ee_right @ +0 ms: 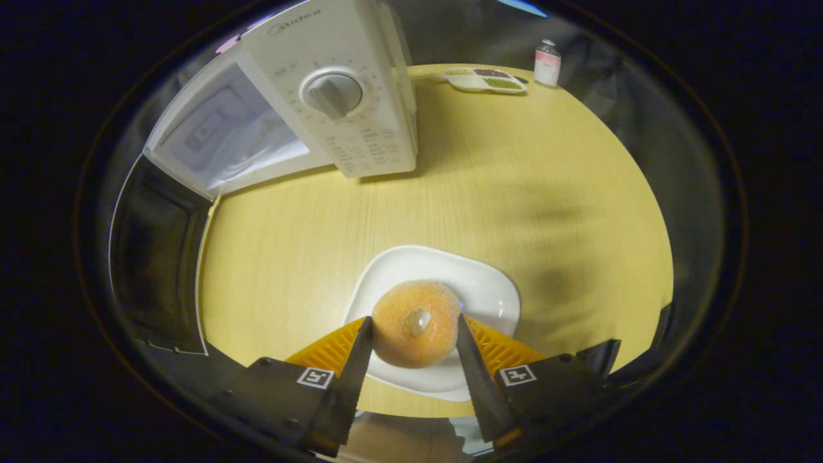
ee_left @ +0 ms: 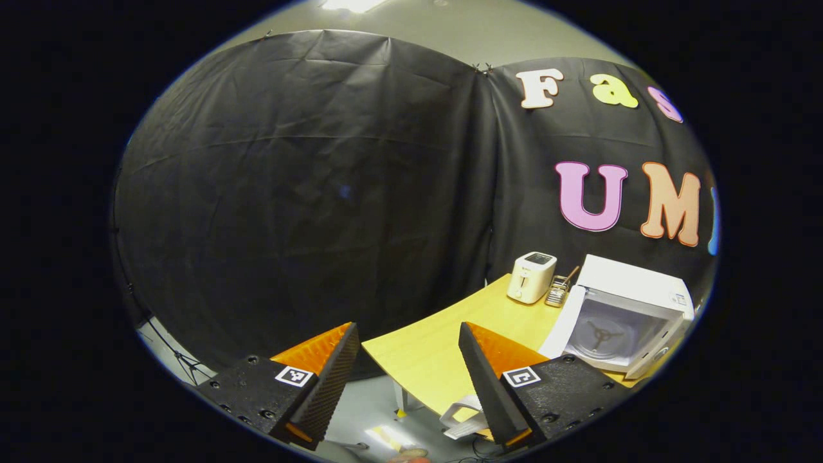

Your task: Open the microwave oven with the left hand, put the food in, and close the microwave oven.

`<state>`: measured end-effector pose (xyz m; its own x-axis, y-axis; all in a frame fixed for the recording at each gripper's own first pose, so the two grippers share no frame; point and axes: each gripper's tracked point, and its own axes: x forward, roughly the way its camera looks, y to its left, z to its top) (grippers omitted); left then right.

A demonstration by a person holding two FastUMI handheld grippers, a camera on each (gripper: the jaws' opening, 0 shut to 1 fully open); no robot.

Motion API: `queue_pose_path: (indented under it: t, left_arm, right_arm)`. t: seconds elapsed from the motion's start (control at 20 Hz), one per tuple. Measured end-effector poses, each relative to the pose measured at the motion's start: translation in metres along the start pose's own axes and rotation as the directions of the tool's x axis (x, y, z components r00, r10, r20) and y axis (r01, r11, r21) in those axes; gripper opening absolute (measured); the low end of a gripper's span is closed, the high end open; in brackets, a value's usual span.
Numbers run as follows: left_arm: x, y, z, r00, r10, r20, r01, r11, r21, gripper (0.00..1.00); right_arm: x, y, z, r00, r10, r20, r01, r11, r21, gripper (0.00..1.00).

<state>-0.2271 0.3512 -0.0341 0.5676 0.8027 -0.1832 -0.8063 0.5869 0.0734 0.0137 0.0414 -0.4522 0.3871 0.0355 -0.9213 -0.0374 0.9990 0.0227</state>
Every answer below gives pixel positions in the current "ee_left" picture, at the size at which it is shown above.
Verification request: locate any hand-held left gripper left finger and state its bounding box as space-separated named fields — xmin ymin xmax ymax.
xmin=196 ymin=322 xmax=361 ymax=451

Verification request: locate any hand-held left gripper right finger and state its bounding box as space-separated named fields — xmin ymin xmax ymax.
xmin=458 ymin=322 xmax=634 ymax=449

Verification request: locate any white microwave oven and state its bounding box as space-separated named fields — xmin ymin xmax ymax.
xmin=539 ymin=254 xmax=696 ymax=380

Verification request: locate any white folded paper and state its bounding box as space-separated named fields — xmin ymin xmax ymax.
xmin=439 ymin=394 xmax=489 ymax=440

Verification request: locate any white toaster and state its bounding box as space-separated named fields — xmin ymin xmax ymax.
xmin=507 ymin=251 xmax=558 ymax=305

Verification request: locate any black tripod stand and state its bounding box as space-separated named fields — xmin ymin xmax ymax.
xmin=135 ymin=315 xmax=213 ymax=386

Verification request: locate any black backdrop cloth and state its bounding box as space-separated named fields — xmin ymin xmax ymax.
xmin=113 ymin=29 xmax=721 ymax=380

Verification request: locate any metal wire rack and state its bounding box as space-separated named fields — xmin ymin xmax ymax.
xmin=545 ymin=266 xmax=581 ymax=308

